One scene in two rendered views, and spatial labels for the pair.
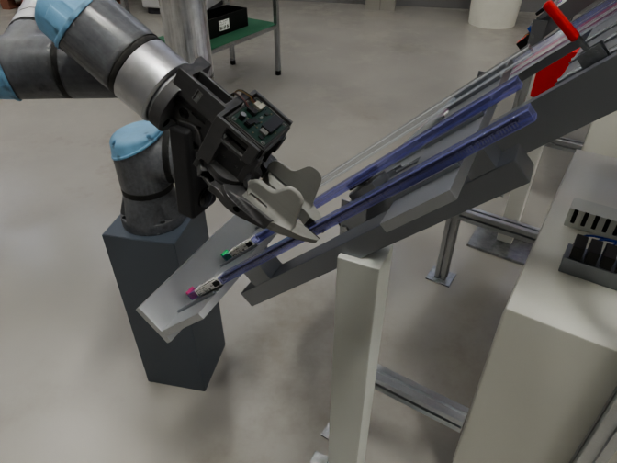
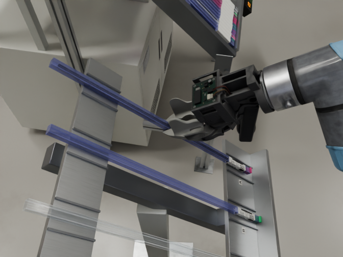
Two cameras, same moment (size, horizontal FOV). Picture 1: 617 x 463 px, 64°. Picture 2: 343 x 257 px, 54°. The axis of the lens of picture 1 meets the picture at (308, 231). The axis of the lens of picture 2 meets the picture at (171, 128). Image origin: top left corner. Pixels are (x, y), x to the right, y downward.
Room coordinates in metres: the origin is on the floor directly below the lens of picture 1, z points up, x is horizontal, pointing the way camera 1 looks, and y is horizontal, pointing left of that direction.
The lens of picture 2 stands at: (0.76, -0.14, 1.47)
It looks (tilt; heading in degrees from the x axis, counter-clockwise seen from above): 57 degrees down; 158
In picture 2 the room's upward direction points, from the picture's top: straight up
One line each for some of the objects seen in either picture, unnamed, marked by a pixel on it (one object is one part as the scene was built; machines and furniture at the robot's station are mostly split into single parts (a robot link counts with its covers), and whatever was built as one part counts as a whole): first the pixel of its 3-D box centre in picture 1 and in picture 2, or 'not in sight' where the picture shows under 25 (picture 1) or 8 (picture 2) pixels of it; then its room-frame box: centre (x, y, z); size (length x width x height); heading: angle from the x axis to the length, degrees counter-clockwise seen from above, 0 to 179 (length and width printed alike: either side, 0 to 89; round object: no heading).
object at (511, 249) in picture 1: (531, 154); not in sight; (1.58, -0.80, 0.39); 0.24 x 0.24 x 0.78; 57
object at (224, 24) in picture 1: (208, 24); not in sight; (3.26, 0.63, 0.41); 0.57 x 0.17 x 0.11; 147
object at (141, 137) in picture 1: (143, 155); not in sight; (0.97, 0.36, 0.72); 0.13 x 0.12 x 0.14; 93
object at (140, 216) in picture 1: (151, 199); not in sight; (0.97, 0.37, 0.60); 0.15 x 0.15 x 0.10
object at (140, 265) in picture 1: (173, 299); not in sight; (0.97, 0.37, 0.27); 0.18 x 0.18 x 0.55; 78
